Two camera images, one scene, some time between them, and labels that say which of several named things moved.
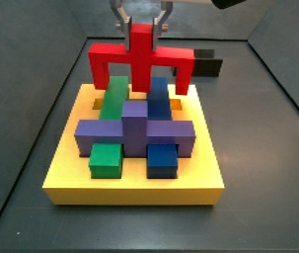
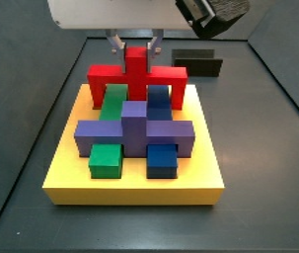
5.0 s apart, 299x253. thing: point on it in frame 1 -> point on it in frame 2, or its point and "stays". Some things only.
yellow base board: x=198 y=185 stays
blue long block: x=162 y=156 stays
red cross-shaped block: x=143 y=58 -> x=137 y=78
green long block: x=106 y=156 stays
